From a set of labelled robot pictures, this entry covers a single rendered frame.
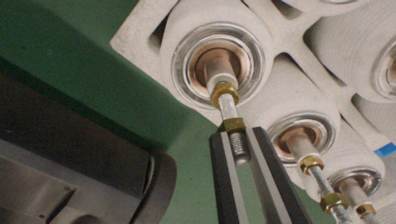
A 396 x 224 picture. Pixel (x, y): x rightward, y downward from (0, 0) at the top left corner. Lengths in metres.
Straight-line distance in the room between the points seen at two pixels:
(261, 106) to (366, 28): 0.11
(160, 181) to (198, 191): 0.27
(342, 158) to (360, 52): 0.13
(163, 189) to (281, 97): 0.31
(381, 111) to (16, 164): 0.48
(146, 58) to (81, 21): 0.23
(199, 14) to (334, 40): 0.15
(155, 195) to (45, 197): 0.18
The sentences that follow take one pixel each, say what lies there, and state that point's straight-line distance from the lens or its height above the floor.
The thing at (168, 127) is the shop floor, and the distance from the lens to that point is 0.54.
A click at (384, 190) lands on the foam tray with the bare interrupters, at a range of 0.59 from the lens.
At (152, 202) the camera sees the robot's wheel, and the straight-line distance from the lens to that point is 0.47.
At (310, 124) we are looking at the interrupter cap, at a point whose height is 0.25.
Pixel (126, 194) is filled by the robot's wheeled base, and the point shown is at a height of 0.18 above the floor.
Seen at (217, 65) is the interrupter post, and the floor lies 0.27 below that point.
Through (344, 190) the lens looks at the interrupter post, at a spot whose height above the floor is 0.26.
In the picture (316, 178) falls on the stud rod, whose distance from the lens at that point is 0.23.
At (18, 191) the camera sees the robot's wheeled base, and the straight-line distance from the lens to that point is 0.47.
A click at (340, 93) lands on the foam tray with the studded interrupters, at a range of 0.34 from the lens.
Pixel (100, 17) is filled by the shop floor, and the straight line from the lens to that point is 0.46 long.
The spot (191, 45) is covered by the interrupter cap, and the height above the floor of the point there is 0.25.
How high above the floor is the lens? 0.42
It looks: 54 degrees down
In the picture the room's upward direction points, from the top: 176 degrees clockwise
